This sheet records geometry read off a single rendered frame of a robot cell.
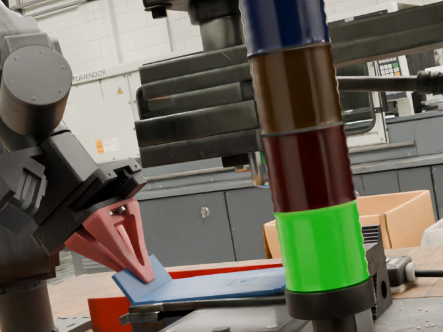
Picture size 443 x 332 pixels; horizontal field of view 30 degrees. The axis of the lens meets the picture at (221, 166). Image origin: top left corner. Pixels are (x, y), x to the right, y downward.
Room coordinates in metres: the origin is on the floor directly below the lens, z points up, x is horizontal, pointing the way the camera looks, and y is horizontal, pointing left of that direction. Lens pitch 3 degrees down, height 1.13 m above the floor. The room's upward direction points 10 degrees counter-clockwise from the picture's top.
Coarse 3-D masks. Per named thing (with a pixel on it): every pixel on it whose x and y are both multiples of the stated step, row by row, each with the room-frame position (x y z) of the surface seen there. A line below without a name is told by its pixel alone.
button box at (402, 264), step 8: (400, 256) 1.00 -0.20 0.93; (408, 256) 1.00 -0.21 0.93; (392, 264) 0.96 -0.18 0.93; (400, 264) 0.96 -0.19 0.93; (408, 264) 0.97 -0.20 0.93; (392, 272) 0.95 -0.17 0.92; (400, 272) 0.95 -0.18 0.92; (408, 272) 0.96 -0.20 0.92; (416, 272) 0.97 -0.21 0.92; (424, 272) 0.96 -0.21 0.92; (432, 272) 0.96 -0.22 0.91; (440, 272) 0.96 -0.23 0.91; (392, 280) 0.95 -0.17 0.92; (400, 280) 0.95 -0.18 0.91; (408, 280) 0.96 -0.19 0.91; (416, 280) 0.97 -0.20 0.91; (392, 288) 0.95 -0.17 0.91; (400, 288) 0.95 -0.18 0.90
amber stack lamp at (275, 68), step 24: (312, 48) 0.35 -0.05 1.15; (264, 72) 0.36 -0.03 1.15; (288, 72) 0.35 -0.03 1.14; (312, 72) 0.35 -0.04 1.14; (264, 96) 0.36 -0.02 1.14; (288, 96) 0.35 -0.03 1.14; (312, 96) 0.35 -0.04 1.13; (336, 96) 0.36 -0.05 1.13; (264, 120) 0.36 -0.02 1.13; (288, 120) 0.35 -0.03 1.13; (312, 120) 0.35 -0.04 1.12; (336, 120) 0.36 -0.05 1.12
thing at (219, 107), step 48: (240, 48) 0.61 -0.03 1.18; (336, 48) 0.58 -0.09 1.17; (384, 48) 0.56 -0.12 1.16; (432, 48) 0.60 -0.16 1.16; (144, 96) 0.65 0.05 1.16; (192, 96) 0.62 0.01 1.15; (240, 96) 0.60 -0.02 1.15; (144, 144) 0.61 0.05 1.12; (192, 144) 0.59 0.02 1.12; (240, 144) 0.58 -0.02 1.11
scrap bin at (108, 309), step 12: (264, 264) 0.94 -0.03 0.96; (276, 264) 0.93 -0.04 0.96; (180, 276) 0.99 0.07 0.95; (192, 276) 0.99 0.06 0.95; (96, 300) 0.91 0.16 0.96; (108, 300) 0.90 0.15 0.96; (120, 300) 0.90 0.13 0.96; (96, 312) 0.91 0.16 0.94; (108, 312) 0.91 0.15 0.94; (120, 312) 0.90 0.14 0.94; (96, 324) 0.91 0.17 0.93; (108, 324) 0.91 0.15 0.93; (120, 324) 0.90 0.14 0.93
